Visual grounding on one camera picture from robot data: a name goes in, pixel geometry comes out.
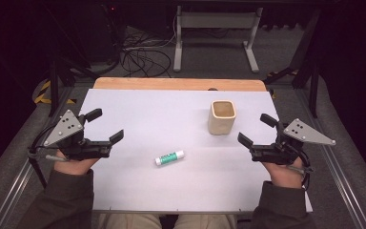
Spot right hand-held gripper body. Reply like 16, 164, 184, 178
250, 117, 337, 166

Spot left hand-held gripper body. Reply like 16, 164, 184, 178
43, 109, 112, 161

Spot beige square cup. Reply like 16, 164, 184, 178
207, 99, 237, 135

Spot green and white glue stick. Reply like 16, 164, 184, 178
153, 150, 186, 167

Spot person's left hand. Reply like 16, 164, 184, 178
53, 151, 101, 177

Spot person's right hand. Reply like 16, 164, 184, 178
261, 156, 304, 189

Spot black metal stand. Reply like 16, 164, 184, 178
44, 47, 99, 118
263, 9, 320, 118

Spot yellow black hazard tape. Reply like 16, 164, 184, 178
32, 79, 77, 105

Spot white table mat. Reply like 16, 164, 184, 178
79, 88, 314, 214

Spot black equipment case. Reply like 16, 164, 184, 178
85, 0, 128, 65

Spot person's left leg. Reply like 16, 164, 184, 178
99, 213, 161, 229

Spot person's leg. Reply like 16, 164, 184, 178
99, 213, 161, 229
174, 213, 236, 229

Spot person's right leg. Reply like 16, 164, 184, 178
174, 213, 236, 229

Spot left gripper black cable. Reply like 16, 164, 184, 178
28, 123, 61, 161

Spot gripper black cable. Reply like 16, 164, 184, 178
294, 149, 315, 192
28, 123, 61, 161

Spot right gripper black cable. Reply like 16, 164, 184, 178
294, 149, 315, 192

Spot aluminium floor rail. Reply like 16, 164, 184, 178
295, 90, 366, 229
0, 87, 75, 229

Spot black floor cables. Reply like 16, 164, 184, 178
119, 31, 176, 78

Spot white metal stand frame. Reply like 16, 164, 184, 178
173, 5, 264, 73

